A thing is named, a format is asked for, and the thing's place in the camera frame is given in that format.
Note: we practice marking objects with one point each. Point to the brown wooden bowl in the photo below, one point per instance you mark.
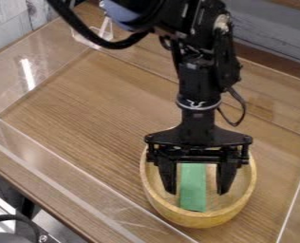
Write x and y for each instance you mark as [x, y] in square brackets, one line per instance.
[223, 207]

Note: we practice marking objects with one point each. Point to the black metal frame bracket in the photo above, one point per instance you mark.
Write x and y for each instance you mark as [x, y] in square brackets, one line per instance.
[32, 231]

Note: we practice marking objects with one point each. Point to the green rectangular block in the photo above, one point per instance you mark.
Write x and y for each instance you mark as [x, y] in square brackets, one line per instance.
[193, 187]

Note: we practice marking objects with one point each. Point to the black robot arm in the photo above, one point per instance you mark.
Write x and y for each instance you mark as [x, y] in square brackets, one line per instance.
[196, 30]

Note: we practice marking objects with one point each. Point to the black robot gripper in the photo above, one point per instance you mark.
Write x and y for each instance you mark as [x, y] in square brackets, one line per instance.
[197, 140]

